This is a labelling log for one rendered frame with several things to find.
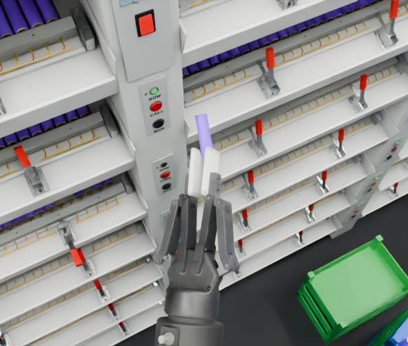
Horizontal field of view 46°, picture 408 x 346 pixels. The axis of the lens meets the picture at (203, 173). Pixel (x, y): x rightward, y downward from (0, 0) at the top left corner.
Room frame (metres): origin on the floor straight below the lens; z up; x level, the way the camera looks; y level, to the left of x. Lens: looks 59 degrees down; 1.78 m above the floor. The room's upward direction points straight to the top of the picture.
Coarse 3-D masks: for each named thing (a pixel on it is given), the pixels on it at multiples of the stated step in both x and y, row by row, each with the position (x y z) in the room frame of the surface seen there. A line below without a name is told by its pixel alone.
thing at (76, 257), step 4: (68, 236) 0.37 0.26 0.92; (68, 240) 0.36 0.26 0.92; (72, 240) 0.36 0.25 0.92; (68, 244) 0.36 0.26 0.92; (72, 244) 0.36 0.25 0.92; (72, 248) 0.35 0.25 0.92; (72, 252) 0.34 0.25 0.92; (76, 252) 0.34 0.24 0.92; (72, 256) 0.33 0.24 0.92; (76, 256) 0.33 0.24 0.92; (76, 260) 0.32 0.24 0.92; (80, 260) 0.32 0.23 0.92; (76, 264) 0.31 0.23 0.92; (80, 264) 0.32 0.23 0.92
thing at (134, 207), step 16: (112, 176) 0.50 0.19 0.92; (128, 176) 0.51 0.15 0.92; (96, 192) 0.47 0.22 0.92; (128, 192) 0.47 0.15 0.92; (112, 208) 0.44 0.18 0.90; (128, 208) 0.44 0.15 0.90; (144, 208) 0.44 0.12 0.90; (80, 224) 0.41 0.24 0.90; (96, 224) 0.41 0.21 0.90; (112, 224) 0.41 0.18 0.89; (128, 224) 0.43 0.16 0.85; (32, 240) 0.37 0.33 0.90; (48, 240) 0.37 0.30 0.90; (80, 240) 0.38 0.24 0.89; (16, 256) 0.34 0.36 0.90; (32, 256) 0.34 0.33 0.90; (48, 256) 0.34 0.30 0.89; (0, 272) 0.31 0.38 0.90; (16, 272) 0.31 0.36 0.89
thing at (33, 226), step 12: (108, 192) 0.46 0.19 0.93; (120, 192) 0.46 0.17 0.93; (72, 204) 0.43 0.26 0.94; (84, 204) 0.43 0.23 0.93; (96, 204) 0.44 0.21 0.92; (48, 216) 0.41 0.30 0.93; (60, 216) 0.41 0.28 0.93; (24, 228) 0.38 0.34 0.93; (36, 228) 0.38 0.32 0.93; (0, 240) 0.36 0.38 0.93; (12, 240) 0.36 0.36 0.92; (36, 240) 0.37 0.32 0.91
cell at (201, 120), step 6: (204, 114) 0.43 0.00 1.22; (198, 120) 0.43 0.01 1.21; (204, 120) 0.43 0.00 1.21; (198, 126) 0.42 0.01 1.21; (204, 126) 0.42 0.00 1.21; (198, 132) 0.41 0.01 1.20; (204, 132) 0.41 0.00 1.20; (210, 132) 0.42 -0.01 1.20; (204, 138) 0.41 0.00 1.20; (210, 138) 0.41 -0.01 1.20; (204, 144) 0.40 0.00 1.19; (210, 144) 0.40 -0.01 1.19; (204, 150) 0.39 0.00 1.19; (204, 156) 0.39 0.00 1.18
